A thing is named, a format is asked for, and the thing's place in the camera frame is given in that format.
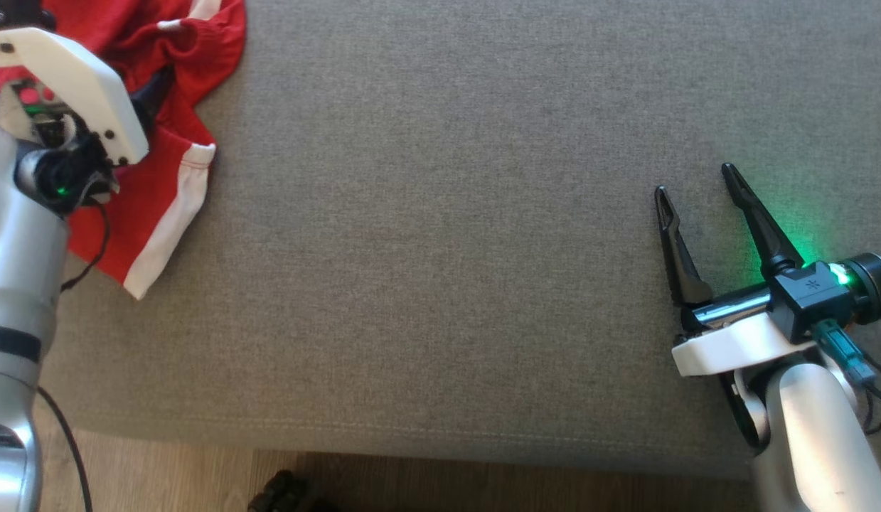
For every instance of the black lumpy object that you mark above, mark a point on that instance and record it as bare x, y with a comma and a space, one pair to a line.
287, 494

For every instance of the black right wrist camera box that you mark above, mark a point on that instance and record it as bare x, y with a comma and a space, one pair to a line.
810, 295

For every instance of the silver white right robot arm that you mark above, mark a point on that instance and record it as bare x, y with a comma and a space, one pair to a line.
810, 441

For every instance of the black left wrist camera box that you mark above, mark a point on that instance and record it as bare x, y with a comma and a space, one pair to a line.
17, 13

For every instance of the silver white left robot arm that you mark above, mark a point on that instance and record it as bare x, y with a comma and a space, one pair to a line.
13, 284

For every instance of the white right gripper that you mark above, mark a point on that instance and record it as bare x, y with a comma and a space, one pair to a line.
732, 348

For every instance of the red shorts with white stripes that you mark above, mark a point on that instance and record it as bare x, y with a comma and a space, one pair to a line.
163, 178

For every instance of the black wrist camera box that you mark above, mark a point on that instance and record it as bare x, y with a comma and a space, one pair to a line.
17, 13
810, 295

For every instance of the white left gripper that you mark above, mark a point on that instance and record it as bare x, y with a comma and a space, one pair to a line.
77, 92

